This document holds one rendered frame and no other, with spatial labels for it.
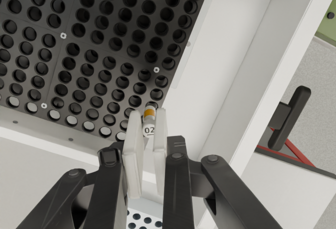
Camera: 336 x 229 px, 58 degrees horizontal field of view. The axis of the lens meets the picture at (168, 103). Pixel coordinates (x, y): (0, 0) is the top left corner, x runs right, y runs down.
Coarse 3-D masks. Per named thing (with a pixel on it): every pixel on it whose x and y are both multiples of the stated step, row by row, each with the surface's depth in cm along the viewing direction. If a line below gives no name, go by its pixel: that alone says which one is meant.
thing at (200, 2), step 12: (192, 0) 28; (180, 12) 28; (192, 12) 29; (192, 24) 29; (180, 48) 29; (156, 72) 30; (168, 72) 30; (156, 84) 30; (168, 84) 30; (156, 108) 31; (144, 144) 32
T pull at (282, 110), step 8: (296, 88) 31; (304, 88) 30; (296, 96) 30; (304, 96) 30; (280, 104) 30; (288, 104) 31; (296, 104) 30; (304, 104) 30; (280, 112) 31; (288, 112) 31; (296, 112) 31; (272, 120) 31; (280, 120) 31; (288, 120) 31; (296, 120) 31; (280, 128) 31; (288, 128) 31; (272, 136) 32; (280, 136) 31; (272, 144) 32; (280, 144) 32
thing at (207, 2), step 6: (204, 0) 33; (210, 0) 33; (204, 6) 33; (204, 12) 33; (198, 18) 33; (198, 24) 34; (192, 30) 34; (198, 30) 34; (192, 36) 34; (192, 42) 34; (186, 48) 34; (186, 54) 35; (180, 60) 35; (186, 60) 35; (180, 66) 35; (180, 72) 35; (174, 78) 35; (174, 84) 36
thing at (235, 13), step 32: (224, 0) 34; (256, 0) 34; (224, 32) 35; (192, 64) 36; (224, 64) 36; (0, 96) 36; (192, 96) 38; (224, 96) 38; (0, 128) 32; (32, 128) 33; (64, 128) 36; (192, 128) 39; (96, 160) 33
